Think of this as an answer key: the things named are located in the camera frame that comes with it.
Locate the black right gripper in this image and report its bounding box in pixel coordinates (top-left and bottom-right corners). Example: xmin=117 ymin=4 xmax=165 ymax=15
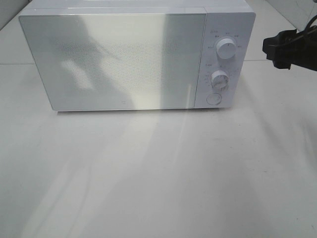
xmin=263 ymin=28 xmax=317 ymax=70

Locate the white timer knob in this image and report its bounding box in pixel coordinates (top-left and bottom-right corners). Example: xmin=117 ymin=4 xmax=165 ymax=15
xmin=211 ymin=70 xmax=229 ymax=89

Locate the round white door button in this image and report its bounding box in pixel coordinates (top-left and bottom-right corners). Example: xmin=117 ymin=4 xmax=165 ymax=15
xmin=207 ymin=93 xmax=222 ymax=105

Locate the white microwave door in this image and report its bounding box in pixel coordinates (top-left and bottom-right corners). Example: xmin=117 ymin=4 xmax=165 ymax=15
xmin=19 ymin=14 xmax=206 ymax=111

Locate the upper white power knob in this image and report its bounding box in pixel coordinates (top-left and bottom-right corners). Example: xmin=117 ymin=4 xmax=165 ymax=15
xmin=215 ymin=37 xmax=237 ymax=60

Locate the white microwave oven body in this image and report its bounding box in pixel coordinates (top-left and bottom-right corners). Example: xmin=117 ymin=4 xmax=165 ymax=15
xmin=19 ymin=0 xmax=256 ymax=109

